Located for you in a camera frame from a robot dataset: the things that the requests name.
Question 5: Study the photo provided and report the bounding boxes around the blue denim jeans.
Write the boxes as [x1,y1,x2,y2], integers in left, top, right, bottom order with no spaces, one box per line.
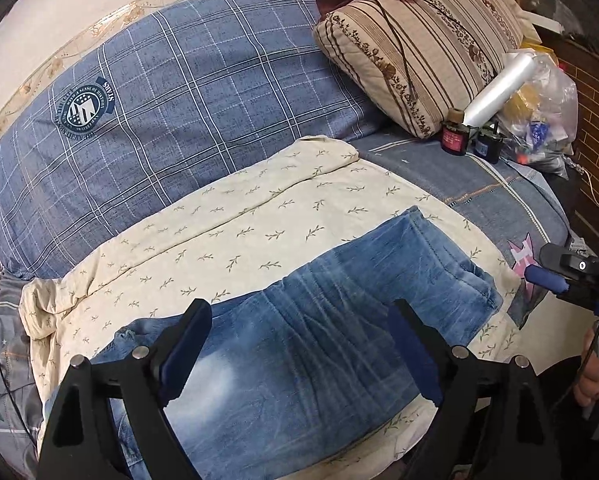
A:
[43,205,505,480]

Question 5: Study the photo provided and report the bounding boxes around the person's right hand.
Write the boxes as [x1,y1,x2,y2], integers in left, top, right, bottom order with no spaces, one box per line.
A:
[574,351,599,408]

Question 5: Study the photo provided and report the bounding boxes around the clear bag of items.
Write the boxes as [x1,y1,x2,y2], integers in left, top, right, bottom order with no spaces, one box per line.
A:
[497,52,578,179]

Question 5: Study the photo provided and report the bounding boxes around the blue black small box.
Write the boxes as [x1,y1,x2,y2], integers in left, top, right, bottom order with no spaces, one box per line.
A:
[473,128,503,164]

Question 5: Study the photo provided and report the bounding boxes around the red black small box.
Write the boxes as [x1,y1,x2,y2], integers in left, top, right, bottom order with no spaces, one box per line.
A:
[441,108,472,156]

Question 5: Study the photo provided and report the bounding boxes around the brown brick-pattern cabinet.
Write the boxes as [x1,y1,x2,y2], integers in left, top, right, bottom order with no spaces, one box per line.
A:
[539,29,599,254]

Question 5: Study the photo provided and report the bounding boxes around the clear plastic bag roll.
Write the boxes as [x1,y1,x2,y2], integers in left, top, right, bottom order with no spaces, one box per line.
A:
[463,49,536,128]

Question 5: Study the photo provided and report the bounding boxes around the cream leaf-print quilt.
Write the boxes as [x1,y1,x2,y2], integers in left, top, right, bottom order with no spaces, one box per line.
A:
[18,134,526,480]

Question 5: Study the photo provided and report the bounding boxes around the beige striped floral pillow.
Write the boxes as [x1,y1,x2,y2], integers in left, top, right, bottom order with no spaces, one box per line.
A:
[315,0,523,139]

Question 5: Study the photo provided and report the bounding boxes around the blue plaid duvet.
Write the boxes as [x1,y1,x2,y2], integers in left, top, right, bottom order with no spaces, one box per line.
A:
[0,0,383,280]

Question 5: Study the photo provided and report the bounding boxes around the black cable on pillow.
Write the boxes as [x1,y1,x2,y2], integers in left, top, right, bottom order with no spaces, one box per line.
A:
[367,0,496,111]

